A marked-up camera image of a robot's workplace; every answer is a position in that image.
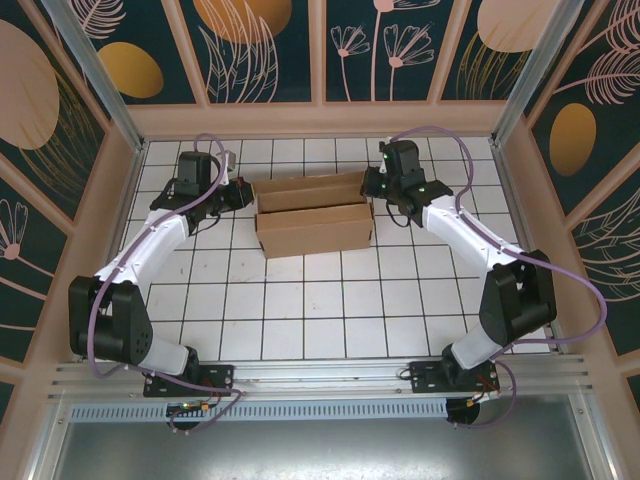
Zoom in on brown cardboard paper box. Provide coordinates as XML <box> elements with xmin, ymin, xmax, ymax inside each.
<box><xmin>249</xmin><ymin>170</ymin><xmax>377</xmax><ymax>260</ymax></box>

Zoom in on small green circuit board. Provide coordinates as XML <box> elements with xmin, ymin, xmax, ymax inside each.
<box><xmin>167</xmin><ymin>399</ymin><xmax>214</xmax><ymax>419</ymax></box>

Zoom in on grey metal sheet panel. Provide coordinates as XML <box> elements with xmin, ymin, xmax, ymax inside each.
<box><xmin>29</xmin><ymin>394</ymin><xmax>609</xmax><ymax>480</ymax></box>

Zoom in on thin aluminium side rail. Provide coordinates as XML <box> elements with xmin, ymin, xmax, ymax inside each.
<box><xmin>491</xmin><ymin>142</ymin><xmax>569</xmax><ymax>355</ymax></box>

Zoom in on aluminium frame post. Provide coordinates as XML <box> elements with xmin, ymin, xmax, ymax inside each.
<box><xmin>42</xmin><ymin>0</ymin><xmax>149</xmax><ymax>154</ymax></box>
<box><xmin>492</xmin><ymin>0</ymin><xmax>586</xmax><ymax>149</ymax></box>

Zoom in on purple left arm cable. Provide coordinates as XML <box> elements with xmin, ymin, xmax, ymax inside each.
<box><xmin>87</xmin><ymin>132</ymin><xmax>246</xmax><ymax>434</ymax></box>

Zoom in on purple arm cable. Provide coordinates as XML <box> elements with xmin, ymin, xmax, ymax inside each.
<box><xmin>87</xmin><ymin>132</ymin><xmax>246</xmax><ymax>434</ymax></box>
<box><xmin>397</xmin><ymin>125</ymin><xmax>610</xmax><ymax>431</ymax></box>

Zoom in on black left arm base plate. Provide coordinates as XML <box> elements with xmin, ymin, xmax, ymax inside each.
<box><xmin>143</xmin><ymin>363</ymin><xmax>236</xmax><ymax>399</ymax></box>

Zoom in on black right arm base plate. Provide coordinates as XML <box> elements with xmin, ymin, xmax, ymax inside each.
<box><xmin>408</xmin><ymin>359</ymin><xmax>501</xmax><ymax>396</ymax></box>

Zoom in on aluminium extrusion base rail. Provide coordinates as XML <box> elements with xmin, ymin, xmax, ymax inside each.
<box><xmin>47</xmin><ymin>355</ymin><xmax>596</xmax><ymax>401</ymax></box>

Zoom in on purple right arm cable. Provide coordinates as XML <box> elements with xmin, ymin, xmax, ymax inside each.
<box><xmin>397</xmin><ymin>125</ymin><xmax>610</xmax><ymax>431</ymax></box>

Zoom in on orange white wire connector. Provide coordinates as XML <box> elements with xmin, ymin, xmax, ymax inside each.
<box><xmin>467</xmin><ymin>387</ymin><xmax>501</xmax><ymax>407</ymax></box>

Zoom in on grey slotted cable duct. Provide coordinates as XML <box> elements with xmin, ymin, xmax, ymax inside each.
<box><xmin>69</xmin><ymin>398</ymin><xmax>449</xmax><ymax>422</ymax></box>

